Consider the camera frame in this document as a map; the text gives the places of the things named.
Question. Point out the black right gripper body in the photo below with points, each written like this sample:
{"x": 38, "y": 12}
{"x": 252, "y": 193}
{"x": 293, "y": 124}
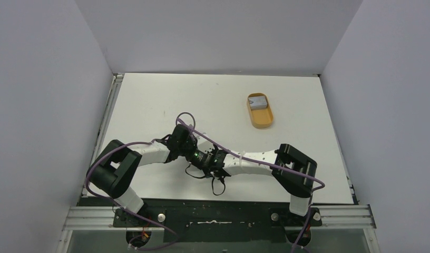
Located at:
{"x": 210, "y": 162}

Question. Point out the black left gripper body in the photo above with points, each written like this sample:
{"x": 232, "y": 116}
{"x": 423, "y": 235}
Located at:
{"x": 186, "y": 148}

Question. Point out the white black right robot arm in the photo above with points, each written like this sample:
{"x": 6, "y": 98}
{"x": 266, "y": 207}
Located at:
{"x": 294, "y": 170}

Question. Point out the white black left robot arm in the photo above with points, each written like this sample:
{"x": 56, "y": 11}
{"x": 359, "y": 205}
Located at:
{"x": 115, "y": 167}

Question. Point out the grey credit card stack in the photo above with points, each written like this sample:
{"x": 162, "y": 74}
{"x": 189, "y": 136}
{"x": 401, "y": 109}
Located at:
{"x": 257, "y": 102}

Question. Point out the yellow oval tray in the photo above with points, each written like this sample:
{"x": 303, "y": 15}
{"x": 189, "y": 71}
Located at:
{"x": 260, "y": 119}

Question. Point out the aluminium frame rail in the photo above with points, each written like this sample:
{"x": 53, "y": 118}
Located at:
{"x": 345, "y": 228}

